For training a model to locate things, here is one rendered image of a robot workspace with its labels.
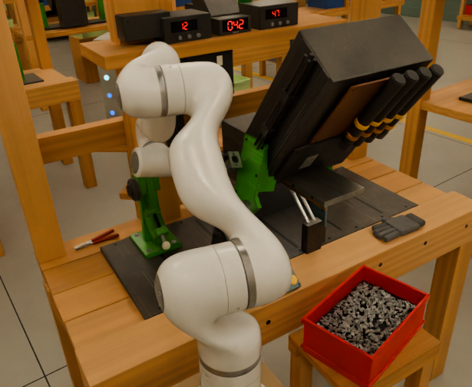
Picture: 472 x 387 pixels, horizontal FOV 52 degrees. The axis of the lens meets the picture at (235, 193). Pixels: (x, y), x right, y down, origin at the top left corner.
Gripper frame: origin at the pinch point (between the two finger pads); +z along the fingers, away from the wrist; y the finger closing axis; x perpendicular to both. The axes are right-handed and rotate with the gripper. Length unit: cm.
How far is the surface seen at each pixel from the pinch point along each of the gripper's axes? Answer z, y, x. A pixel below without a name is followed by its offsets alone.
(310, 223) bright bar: 21.5, -23.4, -4.8
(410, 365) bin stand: 27, -70, -21
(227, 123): 9.7, 19.3, 8.6
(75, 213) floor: 18, 68, 236
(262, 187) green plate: 7.7, -10.2, -3.3
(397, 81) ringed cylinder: 17, -3, -53
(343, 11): 422, 343, 235
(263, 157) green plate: 4.4, -3.6, -11.6
